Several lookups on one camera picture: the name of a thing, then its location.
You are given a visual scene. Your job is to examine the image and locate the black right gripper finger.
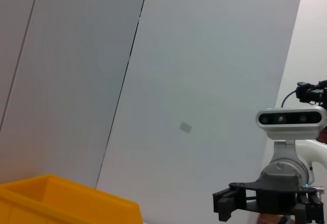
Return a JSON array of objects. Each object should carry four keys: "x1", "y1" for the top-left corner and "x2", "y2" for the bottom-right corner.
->
[
  {"x1": 213, "y1": 187, "x2": 246, "y2": 221},
  {"x1": 297, "y1": 192, "x2": 327, "y2": 224}
]

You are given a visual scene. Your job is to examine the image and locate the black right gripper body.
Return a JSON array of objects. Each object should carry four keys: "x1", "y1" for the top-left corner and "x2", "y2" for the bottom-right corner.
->
[{"x1": 228, "y1": 180, "x2": 317, "y2": 217}]

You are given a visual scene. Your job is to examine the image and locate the yellow plastic bin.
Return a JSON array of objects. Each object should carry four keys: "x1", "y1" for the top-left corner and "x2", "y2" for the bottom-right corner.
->
[{"x1": 0, "y1": 174, "x2": 143, "y2": 224}]

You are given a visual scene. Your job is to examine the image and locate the grey wall sticker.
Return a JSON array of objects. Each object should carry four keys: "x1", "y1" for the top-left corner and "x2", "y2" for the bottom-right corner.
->
[{"x1": 178, "y1": 121, "x2": 193, "y2": 133}]

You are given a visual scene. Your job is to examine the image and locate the black right camera cable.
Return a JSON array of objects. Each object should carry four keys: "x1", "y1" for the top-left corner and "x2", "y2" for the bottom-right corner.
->
[{"x1": 281, "y1": 80, "x2": 327, "y2": 109}]

